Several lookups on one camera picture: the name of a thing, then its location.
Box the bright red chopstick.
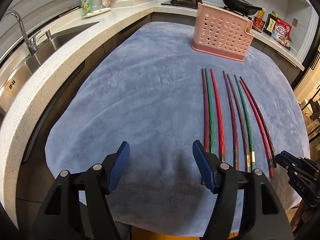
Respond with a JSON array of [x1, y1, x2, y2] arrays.
[[210, 68, 226, 163], [240, 80, 274, 178]]

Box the dark red chopstick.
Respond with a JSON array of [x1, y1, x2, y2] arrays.
[[201, 68, 209, 152]]

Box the green chopstick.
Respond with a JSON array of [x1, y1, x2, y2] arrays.
[[234, 75, 255, 170], [204, 68, 215, 154]]

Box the brown chopstick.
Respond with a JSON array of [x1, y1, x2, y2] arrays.
[[227, 74, 251, 172]]

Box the dark maroon chopstick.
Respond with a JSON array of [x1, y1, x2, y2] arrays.
[[240, 77, 277, 168]]

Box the chrome kitchen faucet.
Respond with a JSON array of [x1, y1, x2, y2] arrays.
[[4, 10, 40, 55]]

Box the grey-blue plush table cloth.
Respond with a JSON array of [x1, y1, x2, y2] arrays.
[[45, 22, 310, 237]]

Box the red cereal bag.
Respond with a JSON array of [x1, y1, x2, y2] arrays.
[[271, 18, 292, 46]]

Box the pink perforated utensil holder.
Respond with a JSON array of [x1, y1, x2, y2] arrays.
[[191, 3, 254, 61]]

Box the dark soy sauce bottle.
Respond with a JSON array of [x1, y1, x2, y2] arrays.
[[263, 11, 278, 36]]

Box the stainless steel sink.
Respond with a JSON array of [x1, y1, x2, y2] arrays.
[[1, 22, 96, 116]]

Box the yellow seasoning bottle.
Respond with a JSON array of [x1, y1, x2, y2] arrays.
[[257, 8, 266, 20]]

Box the chrome soap dispenser pump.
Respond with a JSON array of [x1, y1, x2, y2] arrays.
[[37, 30, 52, 41]]

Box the white oval plate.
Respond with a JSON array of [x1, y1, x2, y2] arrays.
[[81, 8, 111, 18]]

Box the green dish soap bottle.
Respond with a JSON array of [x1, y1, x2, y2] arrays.
[[82, 0, 93, 15]]

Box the black gas stove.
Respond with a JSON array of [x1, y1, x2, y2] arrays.
[[161, 0, 252, 20]]

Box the black wok with lid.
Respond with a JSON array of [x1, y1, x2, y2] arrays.
[[222, 0, 263, 16]]

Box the white window blinds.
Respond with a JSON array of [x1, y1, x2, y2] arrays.
[[1, 0, 81, 59]]

